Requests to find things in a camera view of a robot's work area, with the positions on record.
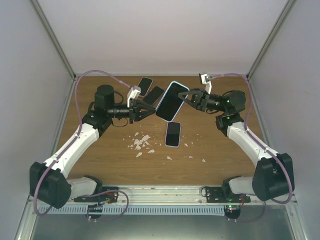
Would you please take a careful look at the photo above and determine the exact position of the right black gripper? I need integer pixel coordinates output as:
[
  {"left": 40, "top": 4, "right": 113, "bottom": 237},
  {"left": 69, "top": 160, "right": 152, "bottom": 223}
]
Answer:
[{"left": 177, "top": 88, "right": 227, "bottom": 113}]

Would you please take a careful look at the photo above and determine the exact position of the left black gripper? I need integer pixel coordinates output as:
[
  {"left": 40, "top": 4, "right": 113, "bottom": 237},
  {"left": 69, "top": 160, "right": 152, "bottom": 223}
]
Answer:
[{"left": 108, "top": 98, "right": 156, "bottom": 124}]

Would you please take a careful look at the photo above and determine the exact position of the light blue phone case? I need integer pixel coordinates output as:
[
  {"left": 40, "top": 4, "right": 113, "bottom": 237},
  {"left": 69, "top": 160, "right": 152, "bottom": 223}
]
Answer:
[{"left": 154, "top": 80, "right": 190, "bottom": 123}]

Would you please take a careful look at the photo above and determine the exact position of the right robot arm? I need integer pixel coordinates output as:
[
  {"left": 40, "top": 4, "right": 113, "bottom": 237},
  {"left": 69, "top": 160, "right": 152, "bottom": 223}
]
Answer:
[{"left": 178, "top": 88, "right": 295, "bottom": 205}]

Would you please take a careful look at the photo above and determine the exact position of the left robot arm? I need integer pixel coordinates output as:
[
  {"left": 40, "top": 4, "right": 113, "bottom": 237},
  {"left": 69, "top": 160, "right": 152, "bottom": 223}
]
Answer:
[{"left": 29, "top": 84, "right": 156, "bottom": 210}]

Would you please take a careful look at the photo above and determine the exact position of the phone in grey case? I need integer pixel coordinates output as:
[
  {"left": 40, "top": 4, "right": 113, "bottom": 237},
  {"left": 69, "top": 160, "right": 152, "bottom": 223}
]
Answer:
[{"left": 142, "top": 86, "right": 164, "bottom": 106}]

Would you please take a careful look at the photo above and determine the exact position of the phone in white case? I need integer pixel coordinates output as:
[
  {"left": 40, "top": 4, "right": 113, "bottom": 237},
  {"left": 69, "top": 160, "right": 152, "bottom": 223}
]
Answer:
[{"left": 138, "top": 77, "right": 153, "bottom": 98}]

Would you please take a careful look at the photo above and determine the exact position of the phone in lilac case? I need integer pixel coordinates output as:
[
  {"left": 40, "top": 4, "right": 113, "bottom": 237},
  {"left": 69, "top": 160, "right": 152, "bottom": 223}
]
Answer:
[{"left": 164, "top": 121, "right": 181, "bottom": 148}]

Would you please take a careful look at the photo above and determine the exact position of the white debris pile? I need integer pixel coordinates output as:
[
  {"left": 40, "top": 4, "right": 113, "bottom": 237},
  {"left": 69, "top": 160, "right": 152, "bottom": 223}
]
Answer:
[{"left": 126, "top": 132, "right": 156, "bottom": 158}]

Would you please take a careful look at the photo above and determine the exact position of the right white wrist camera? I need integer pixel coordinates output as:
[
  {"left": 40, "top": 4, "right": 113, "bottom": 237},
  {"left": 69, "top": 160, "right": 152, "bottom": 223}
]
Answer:
[{"left": 198, "top": 73, "right": 213, "bottom": 94}]

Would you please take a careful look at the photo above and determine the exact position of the aluminium rail frame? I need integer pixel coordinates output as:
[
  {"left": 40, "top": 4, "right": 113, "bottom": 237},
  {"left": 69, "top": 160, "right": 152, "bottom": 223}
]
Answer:
[{"left": 27, "top": 184, "right": 298, "bottom": 205}]

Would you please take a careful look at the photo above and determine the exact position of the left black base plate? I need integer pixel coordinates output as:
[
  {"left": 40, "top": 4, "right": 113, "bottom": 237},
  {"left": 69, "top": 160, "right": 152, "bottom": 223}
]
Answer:
[{"left": 72, "top": 186, "right": 119, "bottom": 204}]

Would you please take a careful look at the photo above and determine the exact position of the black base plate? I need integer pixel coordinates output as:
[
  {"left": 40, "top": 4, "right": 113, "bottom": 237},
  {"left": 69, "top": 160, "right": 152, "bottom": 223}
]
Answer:
[
  {"left": 199, "top": 186, "right": 251, "bottom": 204},
  {"left": 72, "top": 186, "right": 119, "bottom": 204}
]

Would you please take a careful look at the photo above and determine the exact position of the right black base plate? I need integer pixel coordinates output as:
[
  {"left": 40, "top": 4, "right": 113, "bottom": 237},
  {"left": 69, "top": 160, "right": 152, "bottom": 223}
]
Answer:
[{"left": 199, "top": 186, "right": 251, "bottom": 204}]

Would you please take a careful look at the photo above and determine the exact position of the grey slotted cable duct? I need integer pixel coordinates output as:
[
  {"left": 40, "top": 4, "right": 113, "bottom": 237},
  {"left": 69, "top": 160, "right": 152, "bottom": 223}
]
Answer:
[{"left": 48, "top": 204, "right": 225, "bottom": 216}]

